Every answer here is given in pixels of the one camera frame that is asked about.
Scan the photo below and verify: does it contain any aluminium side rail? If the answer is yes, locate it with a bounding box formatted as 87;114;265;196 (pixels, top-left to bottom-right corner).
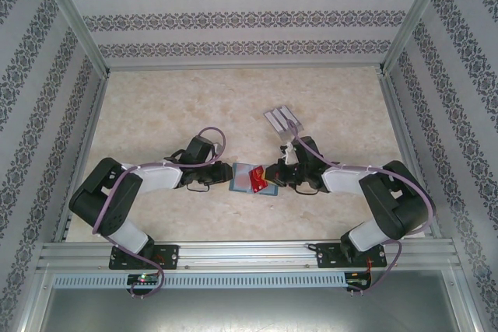
52;73;112;242
379;71;433;236

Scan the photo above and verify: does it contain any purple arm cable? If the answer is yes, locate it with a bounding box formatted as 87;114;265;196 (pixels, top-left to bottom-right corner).
287;121;435;296
91;127;229;301

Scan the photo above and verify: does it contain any red credit card yellow logo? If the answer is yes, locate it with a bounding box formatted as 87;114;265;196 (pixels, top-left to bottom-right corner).
247;166;270;193

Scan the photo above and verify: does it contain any grey slotted cable duct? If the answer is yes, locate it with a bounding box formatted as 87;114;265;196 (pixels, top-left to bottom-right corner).
52;272;347;288

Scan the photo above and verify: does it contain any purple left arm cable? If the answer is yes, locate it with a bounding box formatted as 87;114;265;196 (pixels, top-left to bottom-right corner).
91;127;229;301

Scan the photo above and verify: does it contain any aluminium frame post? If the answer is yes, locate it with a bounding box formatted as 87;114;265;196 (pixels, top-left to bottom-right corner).
379;0;460;76
37;0;112;79

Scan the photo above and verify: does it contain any grey metal panel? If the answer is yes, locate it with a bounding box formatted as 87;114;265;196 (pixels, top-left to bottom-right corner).
38;287;474;332

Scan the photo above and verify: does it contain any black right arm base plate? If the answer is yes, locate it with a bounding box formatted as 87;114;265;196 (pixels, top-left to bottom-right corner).
317;241;387;270

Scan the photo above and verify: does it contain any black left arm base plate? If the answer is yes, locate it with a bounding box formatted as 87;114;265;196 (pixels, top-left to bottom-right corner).
110;243;180;271

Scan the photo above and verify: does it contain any blue card holder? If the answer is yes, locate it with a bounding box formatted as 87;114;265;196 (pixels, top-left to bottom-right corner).
228;163;279;197

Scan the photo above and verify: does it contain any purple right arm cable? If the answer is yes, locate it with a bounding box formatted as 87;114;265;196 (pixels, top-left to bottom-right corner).
287;121;435;296

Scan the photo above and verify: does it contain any aluminium mounting rail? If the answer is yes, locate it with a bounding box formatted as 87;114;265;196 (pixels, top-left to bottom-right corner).
37;240;456;271

